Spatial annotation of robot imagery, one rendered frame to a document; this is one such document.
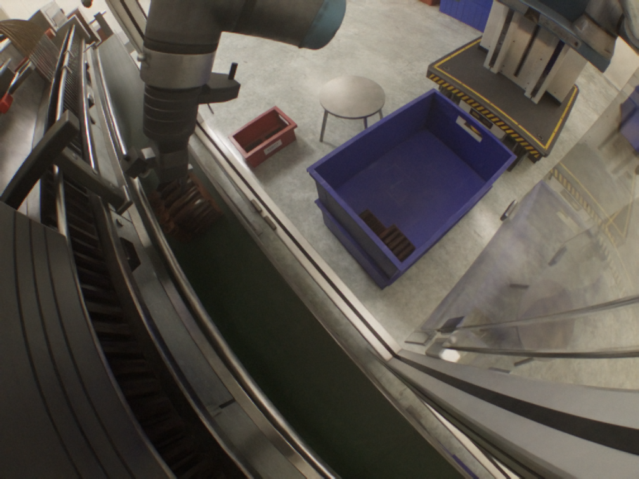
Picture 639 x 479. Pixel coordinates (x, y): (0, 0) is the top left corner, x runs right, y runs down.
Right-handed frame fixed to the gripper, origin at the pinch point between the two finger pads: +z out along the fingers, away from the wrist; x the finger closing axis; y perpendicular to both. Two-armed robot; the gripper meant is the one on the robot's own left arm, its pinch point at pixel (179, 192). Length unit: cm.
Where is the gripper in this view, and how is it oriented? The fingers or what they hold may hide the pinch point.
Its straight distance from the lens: 49.2
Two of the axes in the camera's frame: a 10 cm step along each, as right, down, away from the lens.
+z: -3.8, 6.1, 7.0
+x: 6.4, 7.1, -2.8
